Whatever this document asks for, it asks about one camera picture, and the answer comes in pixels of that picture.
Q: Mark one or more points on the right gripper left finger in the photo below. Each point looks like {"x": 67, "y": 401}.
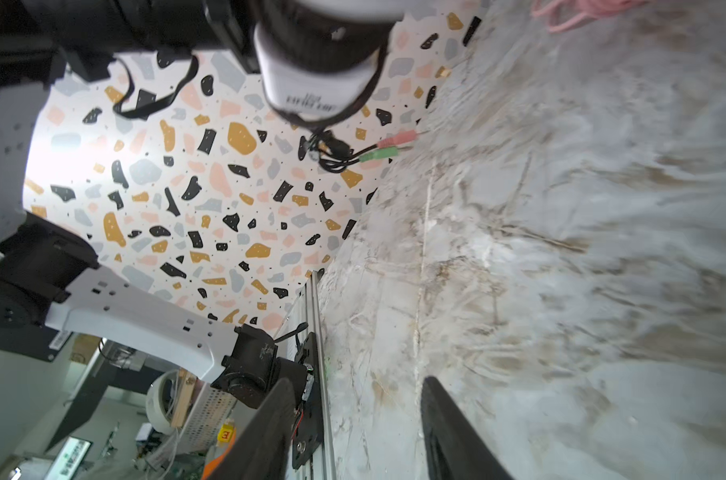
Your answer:
{"x": 261, "y": 451}

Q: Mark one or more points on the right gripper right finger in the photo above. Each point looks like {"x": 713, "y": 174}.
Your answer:
{"x": 454, "y": 450}

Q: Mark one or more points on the pink headphones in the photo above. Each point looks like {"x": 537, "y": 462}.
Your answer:
{"x": 565, "y": 15}

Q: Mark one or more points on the white black headphones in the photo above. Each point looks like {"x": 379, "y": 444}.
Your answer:
{"x": 321, "y": 61}

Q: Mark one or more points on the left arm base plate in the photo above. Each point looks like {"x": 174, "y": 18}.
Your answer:
{"x": 309, "y": 434}

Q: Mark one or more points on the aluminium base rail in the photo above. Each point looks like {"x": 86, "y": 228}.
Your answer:
{"x": 306, "y": 310}

